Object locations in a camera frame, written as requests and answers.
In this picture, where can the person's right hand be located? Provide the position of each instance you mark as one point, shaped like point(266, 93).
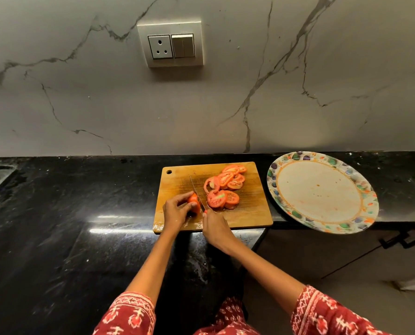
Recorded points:
point(218, 231)

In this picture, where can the person's left hand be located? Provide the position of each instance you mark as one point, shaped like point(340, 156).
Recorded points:
point(174, 214)

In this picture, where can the red tomato slice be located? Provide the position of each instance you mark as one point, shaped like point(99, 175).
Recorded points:
point(232, 198)
point(216, 199)
point(207, 184)

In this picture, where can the pile of tomato slices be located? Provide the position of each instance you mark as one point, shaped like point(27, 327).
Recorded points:
point(232, 177)

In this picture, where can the floral rimmed plate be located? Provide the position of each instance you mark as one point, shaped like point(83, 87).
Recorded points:
point(321, 191)

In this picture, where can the person's right forearm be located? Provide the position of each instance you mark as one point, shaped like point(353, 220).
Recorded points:
point(267, 277)

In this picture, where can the person's left forearm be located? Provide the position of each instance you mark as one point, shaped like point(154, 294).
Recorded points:
point(153, 266)

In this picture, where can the wooden cutting board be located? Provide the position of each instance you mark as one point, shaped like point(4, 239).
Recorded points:
point(172, 186)

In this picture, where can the red patterned tunic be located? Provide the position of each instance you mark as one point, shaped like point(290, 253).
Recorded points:
point(230, 320)

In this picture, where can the brown lower cabinet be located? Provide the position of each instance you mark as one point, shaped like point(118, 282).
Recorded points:
point(326, 258)

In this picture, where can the red patterned left sleeve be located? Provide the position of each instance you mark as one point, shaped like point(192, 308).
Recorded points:
point(127, 315)

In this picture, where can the red patterned sleeve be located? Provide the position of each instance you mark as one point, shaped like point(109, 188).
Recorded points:
point(333, 315)
point(127, 315)

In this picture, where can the red patterned right sleeve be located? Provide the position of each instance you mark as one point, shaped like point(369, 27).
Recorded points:
point(333, 315)

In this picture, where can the wall socket and switch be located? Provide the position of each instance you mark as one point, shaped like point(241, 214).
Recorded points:
point(171, 45)

